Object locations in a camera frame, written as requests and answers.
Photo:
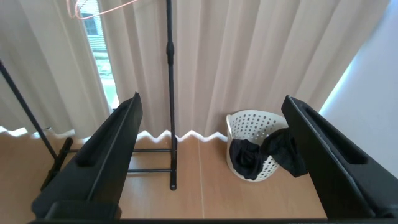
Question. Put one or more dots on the black shorts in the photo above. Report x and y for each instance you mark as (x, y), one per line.
(286, 152)

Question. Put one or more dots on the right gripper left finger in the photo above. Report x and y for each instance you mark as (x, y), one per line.
(93, 174)

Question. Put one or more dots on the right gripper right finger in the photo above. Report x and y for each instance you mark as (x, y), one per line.
(326, 174)

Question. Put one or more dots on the black clothes rack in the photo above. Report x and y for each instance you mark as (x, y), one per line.
(171, 93)

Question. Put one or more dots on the window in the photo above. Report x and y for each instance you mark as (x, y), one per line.
(102, 62)

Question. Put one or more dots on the pink clothes hanger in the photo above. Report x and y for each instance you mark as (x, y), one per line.
(109, 10)

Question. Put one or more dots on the black garment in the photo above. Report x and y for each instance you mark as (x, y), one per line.
(245, 158)

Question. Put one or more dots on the white laundry basket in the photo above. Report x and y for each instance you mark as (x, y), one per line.
(248, 124)

